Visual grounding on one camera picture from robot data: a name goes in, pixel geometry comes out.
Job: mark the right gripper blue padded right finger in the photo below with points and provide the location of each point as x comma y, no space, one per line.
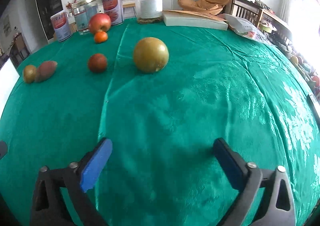
242,177

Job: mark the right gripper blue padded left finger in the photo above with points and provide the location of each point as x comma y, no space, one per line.
78,180

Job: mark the small green-brown fruit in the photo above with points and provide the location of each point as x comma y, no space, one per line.
29,74

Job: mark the small sweet potato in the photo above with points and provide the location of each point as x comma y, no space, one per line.
45,71

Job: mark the dark red round fruit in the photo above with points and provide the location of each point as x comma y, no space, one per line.
97,63

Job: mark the white box brown bottom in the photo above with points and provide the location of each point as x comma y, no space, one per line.
8,78

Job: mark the green satin tablecloth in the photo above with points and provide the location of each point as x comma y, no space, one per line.
162,124

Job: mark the white red can left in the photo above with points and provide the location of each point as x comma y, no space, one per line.
61,26

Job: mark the white red can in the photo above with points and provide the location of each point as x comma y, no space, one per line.
61,26
114,9

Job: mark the small orange tangerine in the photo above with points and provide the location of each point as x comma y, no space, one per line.
100,37

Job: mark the white plastic bag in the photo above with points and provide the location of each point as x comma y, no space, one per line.
245,28

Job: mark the red apple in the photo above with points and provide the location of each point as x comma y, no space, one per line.
99,22

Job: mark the clear glass jar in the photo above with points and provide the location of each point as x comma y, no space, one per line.
83,11

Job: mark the wooden chair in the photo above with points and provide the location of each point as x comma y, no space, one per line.
247,10

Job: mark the white foam board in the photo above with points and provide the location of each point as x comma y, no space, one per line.
172,18

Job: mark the orange cushion cloth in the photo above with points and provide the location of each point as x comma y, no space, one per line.
213,7

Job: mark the white red can right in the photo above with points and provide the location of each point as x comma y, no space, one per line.
114,9

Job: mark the clear jar black lid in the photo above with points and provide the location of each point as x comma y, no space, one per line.
149,11

